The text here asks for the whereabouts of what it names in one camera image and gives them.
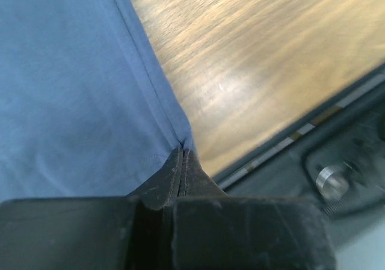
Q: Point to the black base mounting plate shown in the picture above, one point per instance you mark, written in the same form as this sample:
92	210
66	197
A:
336	162

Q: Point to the blue tank top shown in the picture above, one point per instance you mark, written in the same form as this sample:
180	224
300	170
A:
86	109

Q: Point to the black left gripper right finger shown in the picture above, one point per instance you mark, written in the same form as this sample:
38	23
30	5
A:
214	231

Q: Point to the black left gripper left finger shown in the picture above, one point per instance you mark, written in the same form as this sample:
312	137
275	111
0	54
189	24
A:
124	232

